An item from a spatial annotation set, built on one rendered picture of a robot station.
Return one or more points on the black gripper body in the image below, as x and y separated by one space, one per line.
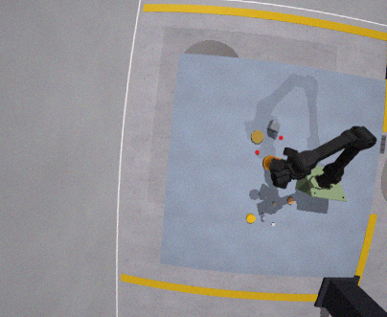
288 152

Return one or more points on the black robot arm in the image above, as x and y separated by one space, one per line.
303 162

